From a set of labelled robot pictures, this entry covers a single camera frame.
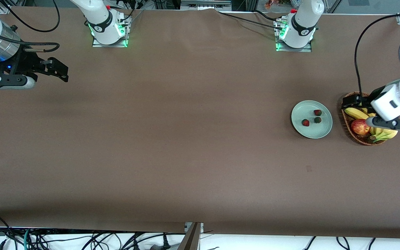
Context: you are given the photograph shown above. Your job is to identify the pale green round plate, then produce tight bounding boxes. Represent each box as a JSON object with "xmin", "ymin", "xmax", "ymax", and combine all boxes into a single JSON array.
[{"xmin": 291, "ymin": 100, "xmax": 333, "ymax": 139}]

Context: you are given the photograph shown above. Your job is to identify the yellow banana bunch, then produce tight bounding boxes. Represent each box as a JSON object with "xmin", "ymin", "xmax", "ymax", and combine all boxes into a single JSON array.
[{"xmin": 344, "ymin": 107, "xmax": 399, "ymax": 143}]

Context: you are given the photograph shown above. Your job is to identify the red yellow apple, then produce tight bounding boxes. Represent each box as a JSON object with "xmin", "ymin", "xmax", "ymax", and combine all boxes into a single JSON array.
[{"xmin": 351, "ymin": 119, "xmax": 372, "ymax": 135}]

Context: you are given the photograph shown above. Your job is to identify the brown wicker basket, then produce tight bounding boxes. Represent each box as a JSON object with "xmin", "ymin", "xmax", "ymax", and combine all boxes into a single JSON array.
[{"xmin": 339, "ymin": 91, "xmax": 390, "ymax": 146}]

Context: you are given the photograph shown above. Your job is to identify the red orange small objects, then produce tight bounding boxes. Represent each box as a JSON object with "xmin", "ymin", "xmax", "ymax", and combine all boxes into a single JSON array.
[{"xmin": 264, "ymin": 0, "xmax": 291, "ymax": 10}]

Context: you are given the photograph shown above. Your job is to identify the grey electronics box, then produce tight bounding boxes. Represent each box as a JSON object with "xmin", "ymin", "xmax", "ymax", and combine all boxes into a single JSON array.
[{"xmin": 180, "ymin": 0, "xmax": 232, "ymax": 11}]

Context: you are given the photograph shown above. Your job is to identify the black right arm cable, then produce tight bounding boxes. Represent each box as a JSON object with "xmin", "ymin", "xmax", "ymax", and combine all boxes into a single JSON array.
[{"xmin": 0, "ymin": 0, "xmax": 61, "ymax": 52}]

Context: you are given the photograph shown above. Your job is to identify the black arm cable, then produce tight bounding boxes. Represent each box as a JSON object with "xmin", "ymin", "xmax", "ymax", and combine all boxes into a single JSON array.
[
  {"xmin": 354, "ymin": 13, "xmax": 400, "ymax": 96},
  {"xmin": 0, "ymin": 0, "xmax": 61, "ymax": 52}
]

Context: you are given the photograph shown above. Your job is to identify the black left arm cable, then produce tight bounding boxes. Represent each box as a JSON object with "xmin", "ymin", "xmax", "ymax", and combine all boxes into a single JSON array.
[{"xmin": 354, "ymin": 13, "xmax": 400, "ymax": 96}]

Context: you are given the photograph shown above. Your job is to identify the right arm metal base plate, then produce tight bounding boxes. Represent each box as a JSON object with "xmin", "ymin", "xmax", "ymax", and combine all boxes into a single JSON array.
[{"xmin": 92, "ymin": 14, "xmax": 130, "ymax": 48}]

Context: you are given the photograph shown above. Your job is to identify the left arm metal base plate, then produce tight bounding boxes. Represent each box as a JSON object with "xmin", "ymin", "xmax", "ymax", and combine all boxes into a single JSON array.
[{"xmin": 275, "ymin": 17, "xmax": 313, "ymax": 53}]

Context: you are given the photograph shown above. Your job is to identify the short black table cable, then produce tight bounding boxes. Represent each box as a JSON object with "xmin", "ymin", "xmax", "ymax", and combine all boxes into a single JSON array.
[{"xmin": 252, "ymin": 10, "xmax": 284, "ymax": 22}]

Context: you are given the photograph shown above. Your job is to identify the long black table cable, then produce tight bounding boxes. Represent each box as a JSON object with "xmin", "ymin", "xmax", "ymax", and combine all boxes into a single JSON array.
[{"xmin": 217, "ymin": 10, "xmax": 285, "ymax": 32}]

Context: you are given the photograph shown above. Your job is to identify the brown metal table post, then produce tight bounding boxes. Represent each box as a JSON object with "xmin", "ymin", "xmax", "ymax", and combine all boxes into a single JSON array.
[{"xmin": 177, "ymin": 222, "xmax": 204, "ymax": 250}]

